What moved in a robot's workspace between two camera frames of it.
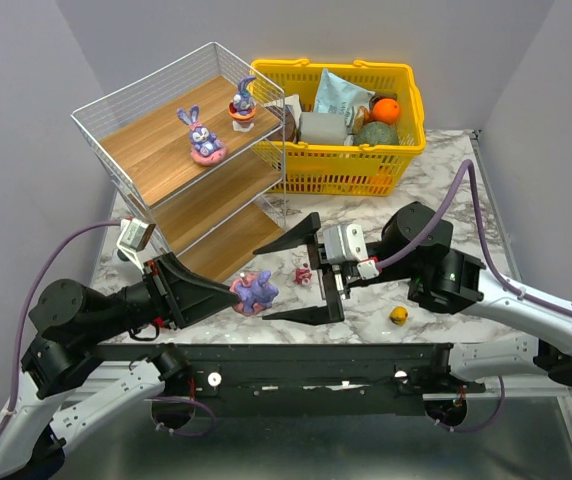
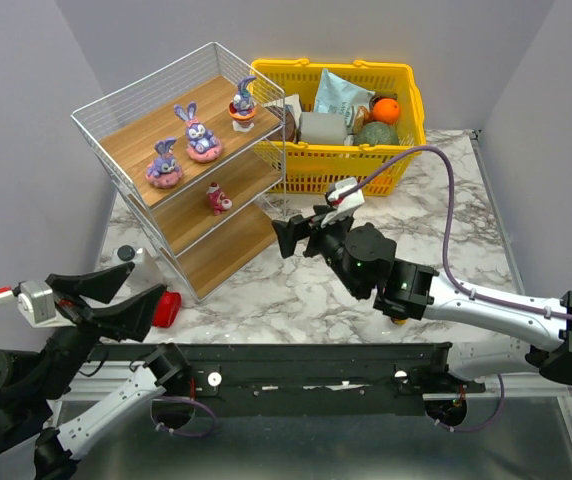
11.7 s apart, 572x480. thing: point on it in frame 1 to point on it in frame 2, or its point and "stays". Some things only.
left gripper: x=158 y=292 to x=80 y=311
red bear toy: x=303 y=275 to x=217 y=199
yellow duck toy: x=398 y=315 stays
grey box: x=323 y=128 stays
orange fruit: x=386 y=111 stays
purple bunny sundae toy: x=243 y=108 stays
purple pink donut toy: x=255 y=291 to x=165 y=171
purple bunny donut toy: x=206 y=149 stays
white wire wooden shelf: x=199 y=149 stays
